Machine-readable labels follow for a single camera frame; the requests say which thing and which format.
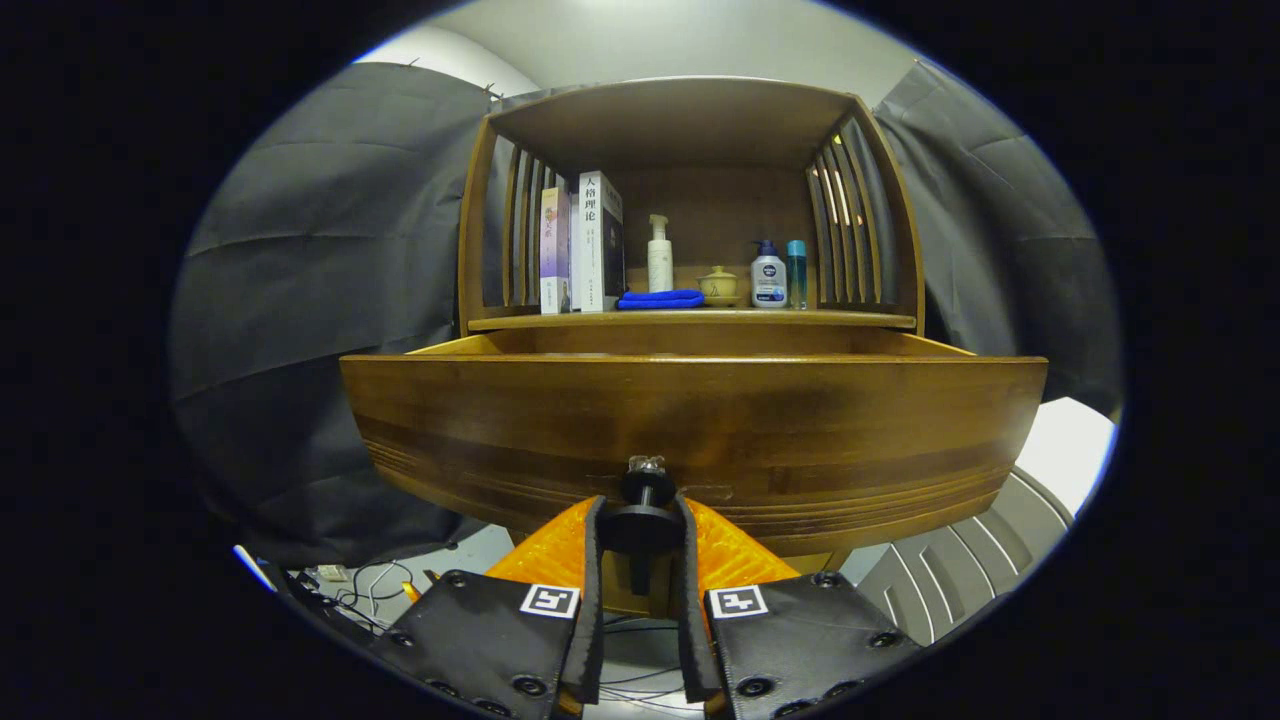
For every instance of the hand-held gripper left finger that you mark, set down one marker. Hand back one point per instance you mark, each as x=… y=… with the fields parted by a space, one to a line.
x=593 y=620

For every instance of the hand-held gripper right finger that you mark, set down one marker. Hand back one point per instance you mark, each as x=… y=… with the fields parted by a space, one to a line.
x=685 y=630

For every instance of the brown wooden drawer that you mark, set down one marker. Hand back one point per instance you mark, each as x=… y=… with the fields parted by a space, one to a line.
x=800 y=420

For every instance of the white side cabinet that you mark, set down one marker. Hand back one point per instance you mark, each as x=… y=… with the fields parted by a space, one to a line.
x=960 y=570

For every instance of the brown wooden countertop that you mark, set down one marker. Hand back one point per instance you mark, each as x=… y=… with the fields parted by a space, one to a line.
x=850 y=320

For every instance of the brown wooden cabinet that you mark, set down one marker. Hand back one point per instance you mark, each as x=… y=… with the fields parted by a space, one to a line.
x=720 y=200

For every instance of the small white floor box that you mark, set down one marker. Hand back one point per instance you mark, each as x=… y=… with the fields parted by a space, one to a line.
x=332 y=573

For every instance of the folded blue cloth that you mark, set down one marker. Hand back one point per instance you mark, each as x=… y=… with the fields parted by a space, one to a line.
x=660 y=299

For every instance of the yellow lidded teacup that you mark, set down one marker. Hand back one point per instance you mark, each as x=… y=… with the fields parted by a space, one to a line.
x=718 y=285

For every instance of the white blue-label pump bottle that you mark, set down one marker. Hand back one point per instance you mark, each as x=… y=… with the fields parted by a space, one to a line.
x=768 y=280

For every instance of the thick white book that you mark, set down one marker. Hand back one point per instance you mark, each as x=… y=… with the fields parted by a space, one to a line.
x=592 y=250

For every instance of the teal transparent bottle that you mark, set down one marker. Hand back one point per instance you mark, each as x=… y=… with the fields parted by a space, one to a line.
x=796 y=275

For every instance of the purple book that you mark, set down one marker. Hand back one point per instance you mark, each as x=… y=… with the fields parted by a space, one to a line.
x=554 y=250

